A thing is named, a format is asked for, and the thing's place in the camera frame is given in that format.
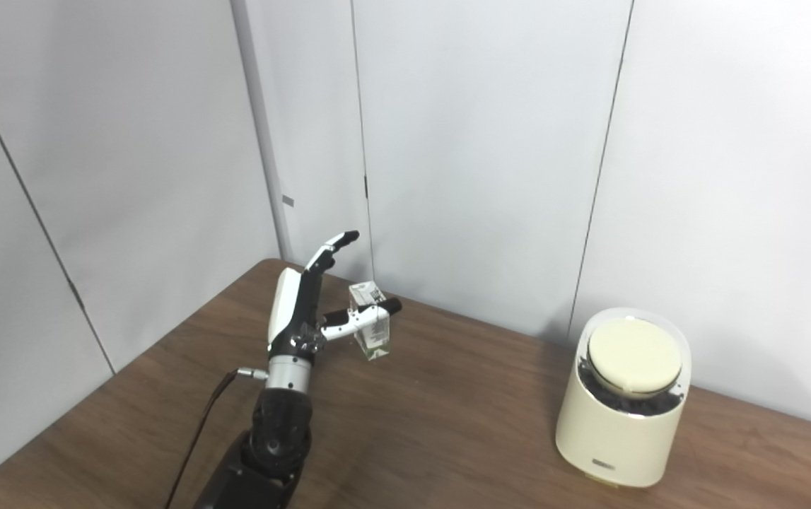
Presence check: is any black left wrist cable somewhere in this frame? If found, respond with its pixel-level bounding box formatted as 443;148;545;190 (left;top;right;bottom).
165;368;268;509

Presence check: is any cream-colored bin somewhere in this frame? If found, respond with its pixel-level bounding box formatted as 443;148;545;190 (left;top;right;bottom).
555;308;693;488

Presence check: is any white green milk carton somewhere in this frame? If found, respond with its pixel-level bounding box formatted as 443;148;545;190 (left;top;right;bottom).
349;281;392;361

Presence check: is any grey wall post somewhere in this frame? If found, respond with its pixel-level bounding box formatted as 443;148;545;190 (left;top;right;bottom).
231;0;300;266

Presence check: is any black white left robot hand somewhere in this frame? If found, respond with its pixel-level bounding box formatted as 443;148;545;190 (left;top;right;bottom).
267;230;403;365

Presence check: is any round cream bin lid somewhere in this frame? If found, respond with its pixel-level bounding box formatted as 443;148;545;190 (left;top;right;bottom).
587;317;682;394

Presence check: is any black bin liner bag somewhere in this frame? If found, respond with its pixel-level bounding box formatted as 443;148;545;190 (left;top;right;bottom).
578;357;684;416

